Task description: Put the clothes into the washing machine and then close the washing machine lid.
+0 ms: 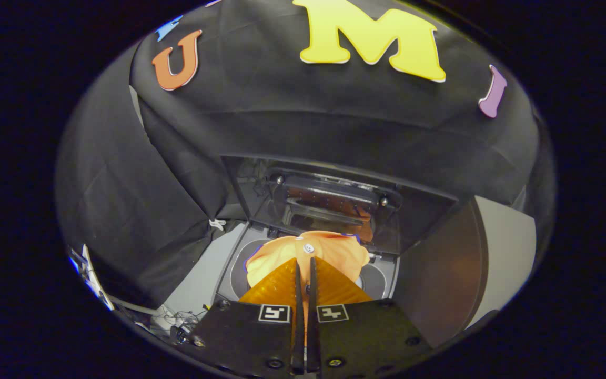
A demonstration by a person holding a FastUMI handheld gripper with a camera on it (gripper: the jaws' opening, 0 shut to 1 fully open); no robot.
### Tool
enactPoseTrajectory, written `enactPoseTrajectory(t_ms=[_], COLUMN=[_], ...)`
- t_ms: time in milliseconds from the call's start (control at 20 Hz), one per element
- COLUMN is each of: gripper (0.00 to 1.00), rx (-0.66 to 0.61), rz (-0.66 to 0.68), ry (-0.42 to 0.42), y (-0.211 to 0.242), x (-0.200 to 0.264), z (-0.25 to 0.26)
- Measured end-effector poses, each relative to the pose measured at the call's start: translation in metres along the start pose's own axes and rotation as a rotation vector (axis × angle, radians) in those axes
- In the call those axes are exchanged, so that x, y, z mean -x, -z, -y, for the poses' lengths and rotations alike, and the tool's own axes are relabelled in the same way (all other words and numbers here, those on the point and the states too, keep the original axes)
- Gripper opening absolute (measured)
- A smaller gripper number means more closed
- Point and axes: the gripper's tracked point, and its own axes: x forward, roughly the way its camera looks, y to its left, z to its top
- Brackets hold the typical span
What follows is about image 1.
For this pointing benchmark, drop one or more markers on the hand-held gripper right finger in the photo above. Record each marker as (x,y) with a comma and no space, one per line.
(361,337)

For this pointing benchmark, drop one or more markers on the yellow polo shirt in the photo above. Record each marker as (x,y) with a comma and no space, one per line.
(329,252)

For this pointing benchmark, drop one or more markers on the grey washing machine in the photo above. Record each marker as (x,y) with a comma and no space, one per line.
(382,273)

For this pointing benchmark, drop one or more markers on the white and blue item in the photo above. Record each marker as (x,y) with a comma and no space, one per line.
(90,276)

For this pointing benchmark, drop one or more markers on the grey cabinet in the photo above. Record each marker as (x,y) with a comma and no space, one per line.
(503,263)

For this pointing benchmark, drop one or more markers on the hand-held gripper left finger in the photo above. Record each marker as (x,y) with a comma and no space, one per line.
(250,337)

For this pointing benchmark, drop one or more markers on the black backdrop cloth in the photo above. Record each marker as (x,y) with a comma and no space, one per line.
(282,116)

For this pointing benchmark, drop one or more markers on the dark washing machine lid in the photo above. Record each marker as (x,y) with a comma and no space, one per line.
(334,200)

